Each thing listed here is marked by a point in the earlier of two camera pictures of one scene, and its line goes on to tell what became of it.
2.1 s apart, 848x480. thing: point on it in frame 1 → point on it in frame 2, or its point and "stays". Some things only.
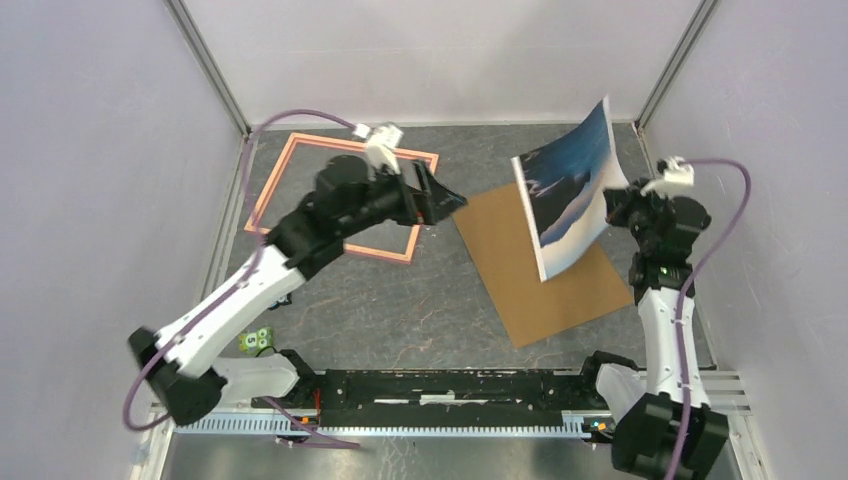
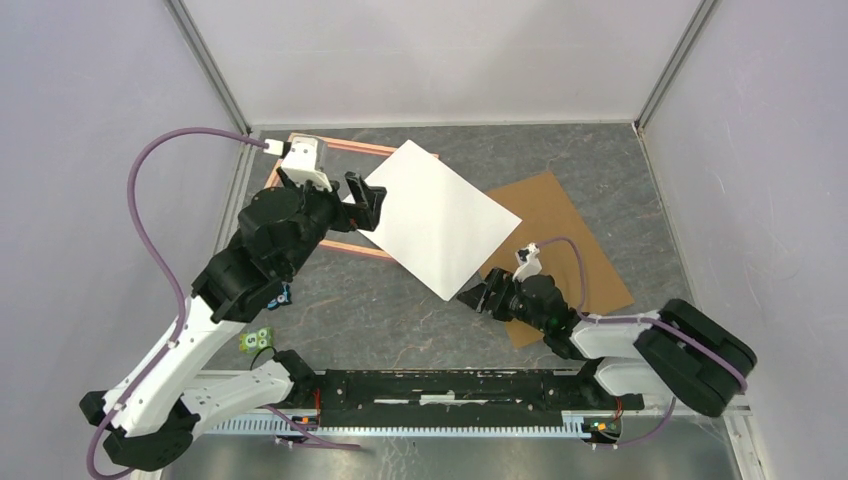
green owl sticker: [256, 340] stays
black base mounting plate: [448, 391] stays
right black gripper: [618, 200] → [497, 281]
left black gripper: [433, 202] → [371, 197]
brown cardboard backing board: [533, 309] stays
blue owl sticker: [284, 300] stays
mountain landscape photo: [562, 184] → [434, 222]
